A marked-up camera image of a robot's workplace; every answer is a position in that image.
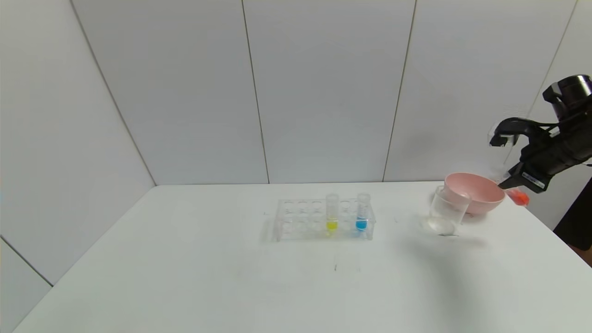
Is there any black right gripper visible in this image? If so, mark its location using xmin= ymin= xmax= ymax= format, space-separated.
xmin=497 ymin=138 xmax=573 ymax=194

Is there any red pigment test tube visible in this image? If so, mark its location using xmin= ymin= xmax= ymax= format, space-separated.
xmin=495 ymin=162 xmax=530 ymax=207

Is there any yellow pigment test tube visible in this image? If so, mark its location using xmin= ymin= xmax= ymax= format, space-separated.
xmin=325 ymin=193 xmax=339 ymax=232

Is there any clear glass beaker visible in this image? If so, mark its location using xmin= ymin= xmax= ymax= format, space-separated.
xmin=425 ymin=186 xmax=470 ymax=237

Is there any blue pigment test tube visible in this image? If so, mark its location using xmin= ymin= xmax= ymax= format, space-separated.
xmin=355 ymin=193 xmax=371 ymax=232

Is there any clear plastic test tube rack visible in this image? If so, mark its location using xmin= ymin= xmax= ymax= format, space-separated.
xmin=273 ymin=198 xmax=375 ymax=243

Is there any pink bowl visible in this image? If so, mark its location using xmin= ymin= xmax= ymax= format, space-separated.
xmin=443 ymin=173 xmax=505 ymax=216

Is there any dark background object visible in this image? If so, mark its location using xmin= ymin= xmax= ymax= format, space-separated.
xmin=553 ymin=178 xmax=592 ymax=269

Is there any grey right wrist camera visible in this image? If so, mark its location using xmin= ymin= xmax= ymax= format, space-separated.
xmin=489 ymin=131 xmax=518 ymax=148

